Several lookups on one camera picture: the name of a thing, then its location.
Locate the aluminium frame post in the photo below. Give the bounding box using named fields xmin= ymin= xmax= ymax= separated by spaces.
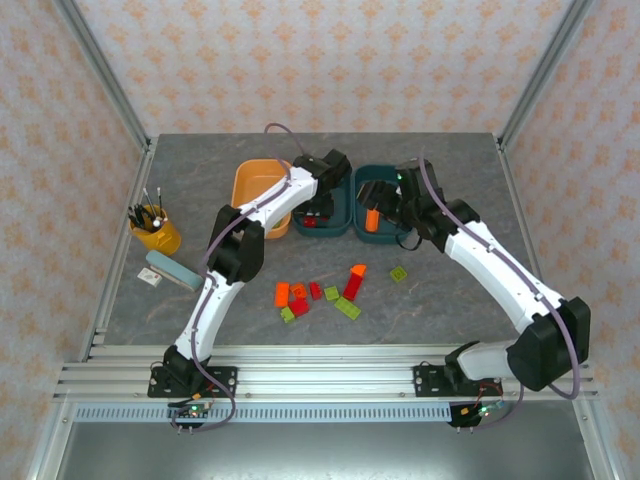
xmin=496 ymin=0 xmax=597 ymax=154
xmin=52 ymin=0 xmax=154 ymax=154

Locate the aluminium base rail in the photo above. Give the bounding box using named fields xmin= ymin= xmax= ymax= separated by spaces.
xmin=52 ymin=343 xmax=600 ymax=403

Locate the long red lego brick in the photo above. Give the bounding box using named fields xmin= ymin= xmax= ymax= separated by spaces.
xmin=342 ymin=273 xmax=364 ymax=302

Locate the yellow pen cup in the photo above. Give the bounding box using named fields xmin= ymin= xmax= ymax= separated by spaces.
xmin=128 ymin=203 xmax=182 ymax=257

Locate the grey metal panel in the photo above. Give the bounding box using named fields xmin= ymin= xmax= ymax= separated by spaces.
xmin=54 ymin=421 xmax=591 ymax=480

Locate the orange plastic container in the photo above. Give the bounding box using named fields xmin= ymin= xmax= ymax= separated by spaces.
xmin=230 ymin=158 xmax=294 ymax=241

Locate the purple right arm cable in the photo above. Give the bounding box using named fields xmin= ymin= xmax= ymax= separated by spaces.
xmin=421 ymin=145 xmax=585 ymax=432

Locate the teal eraser block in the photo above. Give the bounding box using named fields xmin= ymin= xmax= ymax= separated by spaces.
xmin=145 ymin=249 xmax=205 ymax=293

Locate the aluminium frame leg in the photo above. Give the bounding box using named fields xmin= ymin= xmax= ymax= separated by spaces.
xmin=24 ymin=399 xmax=77 ymax=480
xmin=572 ymin=399 xmax=619 ymax=480

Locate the slotted grey cable duct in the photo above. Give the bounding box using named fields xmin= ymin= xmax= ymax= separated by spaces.
xmin=73 ymin=404 xmax=454 ymax=424

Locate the aluminium table side rail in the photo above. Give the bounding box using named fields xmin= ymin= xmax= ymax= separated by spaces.
xmin=79 ymin=139 xmax=156 ymax=364
xmin=497 ymin=139 xmax=574 ymax=361

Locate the teal plastic container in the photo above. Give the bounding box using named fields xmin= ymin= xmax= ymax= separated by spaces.
xmin=291 ymin=164 xmax=353 ymax=238
xmin=351 ymin=163 xmax=415 ymax=246

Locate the small circuit board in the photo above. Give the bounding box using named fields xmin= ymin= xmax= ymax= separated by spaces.
xmin=459 ymin=402 xmax=506 ymax=421
xmin=167 ymin=403 xmax=211 ymax=421

